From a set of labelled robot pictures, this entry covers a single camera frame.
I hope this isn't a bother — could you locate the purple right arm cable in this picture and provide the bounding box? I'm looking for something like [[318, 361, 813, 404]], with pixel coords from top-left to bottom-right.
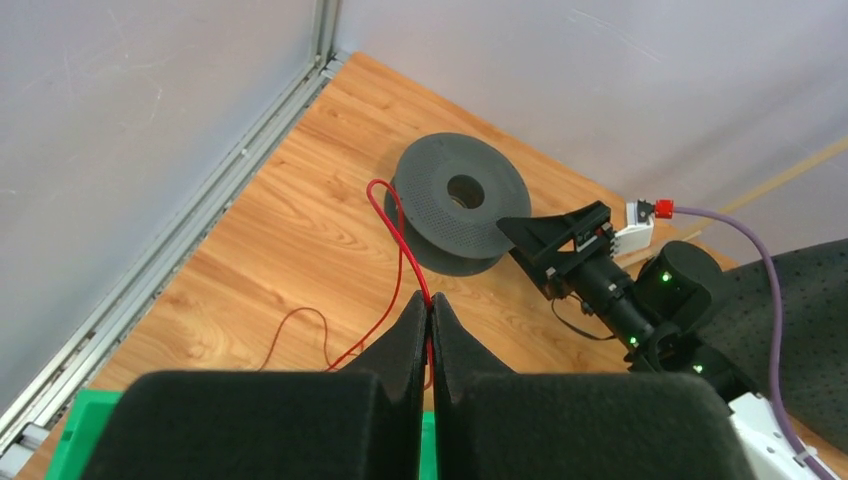
[[670, 205, 843, 480]]

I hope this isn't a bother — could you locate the dark grey cable spool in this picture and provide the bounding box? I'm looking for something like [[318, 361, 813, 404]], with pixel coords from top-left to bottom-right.
[[383, 132, 532, 277]]

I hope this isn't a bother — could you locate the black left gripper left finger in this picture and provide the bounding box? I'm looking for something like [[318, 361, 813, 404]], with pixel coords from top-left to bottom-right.
[[82, 292, 428, 479]]

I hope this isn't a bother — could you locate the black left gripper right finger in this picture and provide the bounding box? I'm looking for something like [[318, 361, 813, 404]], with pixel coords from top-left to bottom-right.
[[430, 294, 754, 479]]

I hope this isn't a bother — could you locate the thin red cable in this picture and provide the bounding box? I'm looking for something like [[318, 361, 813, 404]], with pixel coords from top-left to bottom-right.
[[256, 178, 436, 392]]

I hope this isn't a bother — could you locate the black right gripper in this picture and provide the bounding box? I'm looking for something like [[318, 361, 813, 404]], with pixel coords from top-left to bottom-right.
[[496, 201, 620, 300]]

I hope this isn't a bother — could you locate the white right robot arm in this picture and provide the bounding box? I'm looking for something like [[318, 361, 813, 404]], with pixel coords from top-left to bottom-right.
[[497, 200, 834, 479]]

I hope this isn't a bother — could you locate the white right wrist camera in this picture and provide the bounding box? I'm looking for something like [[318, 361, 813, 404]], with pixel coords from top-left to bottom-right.
[[611, 199, 655, 258]]

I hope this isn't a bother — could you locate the green plastic divided bin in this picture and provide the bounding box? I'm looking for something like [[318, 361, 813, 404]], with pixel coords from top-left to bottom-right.
[[44, 389, 439, 480]]

